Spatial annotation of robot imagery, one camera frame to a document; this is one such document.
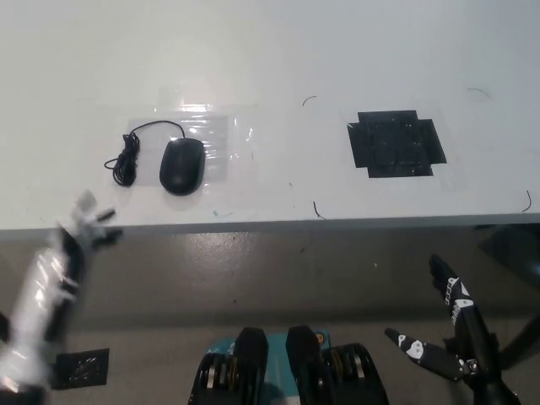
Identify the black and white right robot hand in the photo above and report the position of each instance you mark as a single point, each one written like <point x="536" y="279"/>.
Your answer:
<point x="466" y="320"/>

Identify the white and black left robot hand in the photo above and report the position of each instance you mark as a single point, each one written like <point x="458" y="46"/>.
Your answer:
<point x="36" y="295"/>

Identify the black computer mouse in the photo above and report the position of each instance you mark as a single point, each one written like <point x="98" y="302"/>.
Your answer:
<point x="182" y="166"/>

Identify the small black tape patch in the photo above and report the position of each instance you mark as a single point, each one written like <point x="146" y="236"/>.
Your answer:
<point x="82" y="368"/>

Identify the large black tape patch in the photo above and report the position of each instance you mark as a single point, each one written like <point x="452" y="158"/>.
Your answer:
<point x="394" y="145"/>

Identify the clear plastic tape sheet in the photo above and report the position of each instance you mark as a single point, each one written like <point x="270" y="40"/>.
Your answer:
<point x="217" y="139"/>

